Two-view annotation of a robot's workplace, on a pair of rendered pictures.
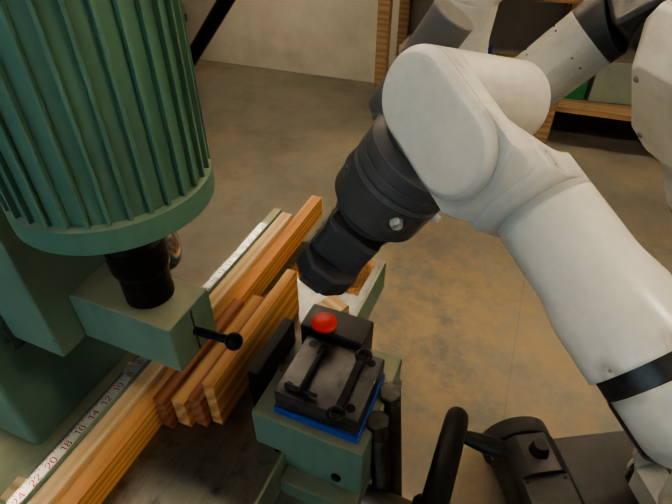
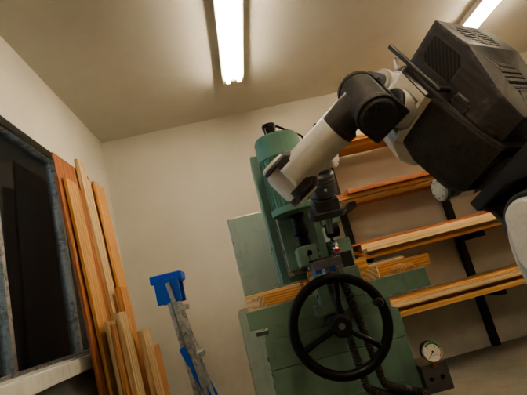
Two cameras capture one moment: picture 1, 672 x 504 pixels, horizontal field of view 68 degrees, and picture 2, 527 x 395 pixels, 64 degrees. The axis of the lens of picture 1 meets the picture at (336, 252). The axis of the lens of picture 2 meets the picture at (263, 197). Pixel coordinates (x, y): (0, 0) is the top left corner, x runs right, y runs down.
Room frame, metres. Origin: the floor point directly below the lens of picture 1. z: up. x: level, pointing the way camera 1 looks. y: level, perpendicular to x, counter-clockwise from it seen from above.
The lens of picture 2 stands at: (-0.38, -1.16, 0.95)
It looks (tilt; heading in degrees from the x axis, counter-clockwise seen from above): 12 degrees up; 64
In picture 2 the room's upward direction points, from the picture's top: 14 degrees counter-clockwise
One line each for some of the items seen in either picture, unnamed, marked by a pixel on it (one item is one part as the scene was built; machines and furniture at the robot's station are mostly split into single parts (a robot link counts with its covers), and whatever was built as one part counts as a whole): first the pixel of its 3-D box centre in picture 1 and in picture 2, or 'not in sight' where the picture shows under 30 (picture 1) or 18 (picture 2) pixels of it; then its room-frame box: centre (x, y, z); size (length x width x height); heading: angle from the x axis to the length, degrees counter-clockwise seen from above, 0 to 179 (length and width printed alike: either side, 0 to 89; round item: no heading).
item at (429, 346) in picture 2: not in sight; (431, 353); (0.54, -0.10, 0.65); 0.06 x 0.04 x 0.08; 157
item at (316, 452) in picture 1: (330, 405); (336, 284); (0.35, 0.01, 0.91); 0.15 x 0.14 x 0.09; 157
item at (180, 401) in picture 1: (224, 355); not in sight; (0.42, 0.15, 0.92); 0.19 x 0.02 x 0.05; 157
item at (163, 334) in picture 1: (147, 315); (307, 258); (0.40, 0.22, 1.03); 0.14 x 0.07 x 0.09; 67
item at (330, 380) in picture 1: (334, 365); (332, 262); (0.36, 0.00, 0.99); 0.13 x 0.11 x 0.06; 157
